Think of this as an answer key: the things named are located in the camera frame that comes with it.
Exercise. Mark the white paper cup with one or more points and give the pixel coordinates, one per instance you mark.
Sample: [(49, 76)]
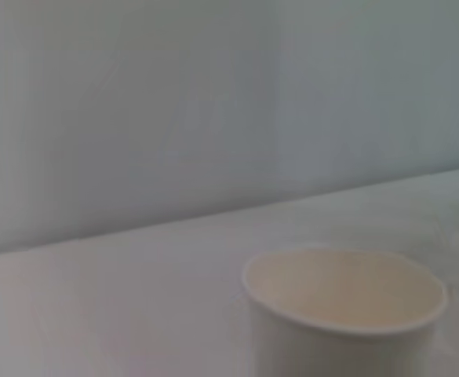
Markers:
[(343, 306)]

